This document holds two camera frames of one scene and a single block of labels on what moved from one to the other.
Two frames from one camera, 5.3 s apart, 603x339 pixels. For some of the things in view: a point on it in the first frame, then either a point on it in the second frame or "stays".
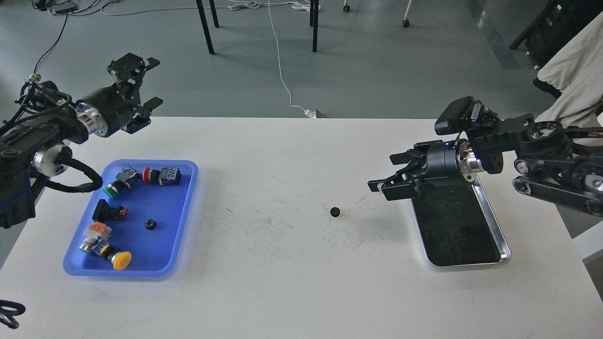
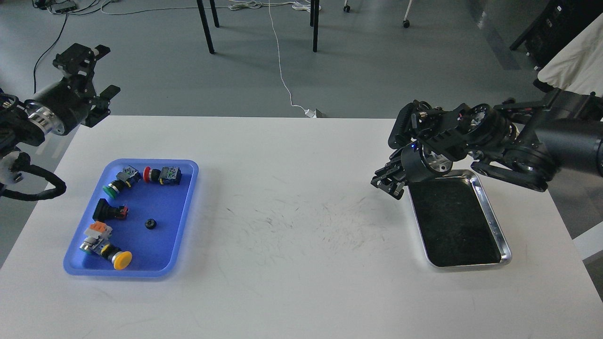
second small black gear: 150,224 stays
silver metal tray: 457,224 stays
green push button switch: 126,179 stays
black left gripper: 107,110 -> 63,106
